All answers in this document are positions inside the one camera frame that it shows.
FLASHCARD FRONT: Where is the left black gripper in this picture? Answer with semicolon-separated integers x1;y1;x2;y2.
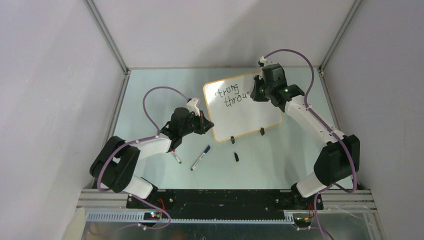
180;109;214;137

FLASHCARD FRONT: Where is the yellow framed whiteboard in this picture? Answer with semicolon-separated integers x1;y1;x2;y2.
203;70;283;143

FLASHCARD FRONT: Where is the black marker cap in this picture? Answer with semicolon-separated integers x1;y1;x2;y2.
234;152;240;162

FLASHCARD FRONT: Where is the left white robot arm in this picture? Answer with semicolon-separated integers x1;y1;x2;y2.
89;107;214;208

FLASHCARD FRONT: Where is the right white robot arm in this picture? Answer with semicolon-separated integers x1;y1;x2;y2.
250;61;360;209

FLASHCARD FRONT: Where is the right black whiteboard foot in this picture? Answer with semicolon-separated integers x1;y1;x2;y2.
259;127;265;136

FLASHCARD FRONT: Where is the blue capped marker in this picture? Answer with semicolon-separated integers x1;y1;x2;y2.
190;145;211;171

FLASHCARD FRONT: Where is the green capped marker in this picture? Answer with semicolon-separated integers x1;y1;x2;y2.
171;150;182;164

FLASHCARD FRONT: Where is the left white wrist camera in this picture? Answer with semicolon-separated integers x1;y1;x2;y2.
186;97;201;117

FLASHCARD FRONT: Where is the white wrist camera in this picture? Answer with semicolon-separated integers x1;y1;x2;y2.
258;56;275;68
186;97;201;117

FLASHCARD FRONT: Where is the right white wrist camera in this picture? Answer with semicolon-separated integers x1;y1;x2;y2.
258;56;275;68

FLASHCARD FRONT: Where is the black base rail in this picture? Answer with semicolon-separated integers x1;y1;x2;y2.
146;189;324;221

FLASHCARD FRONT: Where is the right aluminium frame post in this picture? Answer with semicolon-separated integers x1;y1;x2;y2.
317;0;364;72

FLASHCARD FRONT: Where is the aluminium frame post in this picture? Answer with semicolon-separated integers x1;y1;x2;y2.
83;0;129;75
317;0;364;72

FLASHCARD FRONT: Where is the left aluminium frame post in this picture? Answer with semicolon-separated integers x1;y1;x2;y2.
83;0;129;75

